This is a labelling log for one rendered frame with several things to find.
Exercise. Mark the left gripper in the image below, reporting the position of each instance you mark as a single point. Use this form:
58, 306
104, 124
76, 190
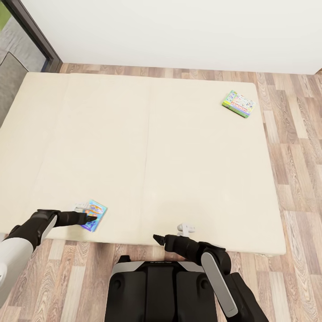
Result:
79, 218

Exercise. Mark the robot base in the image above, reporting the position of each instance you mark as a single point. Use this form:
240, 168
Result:
159, 291

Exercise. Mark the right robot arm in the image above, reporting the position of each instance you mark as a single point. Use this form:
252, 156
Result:
236, 299

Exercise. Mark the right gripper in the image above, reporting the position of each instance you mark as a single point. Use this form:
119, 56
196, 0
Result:
174, 243

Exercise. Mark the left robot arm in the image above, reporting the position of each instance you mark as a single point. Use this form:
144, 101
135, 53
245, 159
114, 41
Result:
22, 241

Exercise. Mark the door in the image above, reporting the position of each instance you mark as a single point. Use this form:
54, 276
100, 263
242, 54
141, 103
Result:
20, 35

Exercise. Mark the board game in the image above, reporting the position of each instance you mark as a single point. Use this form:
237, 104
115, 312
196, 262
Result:
239, 104
97, 210

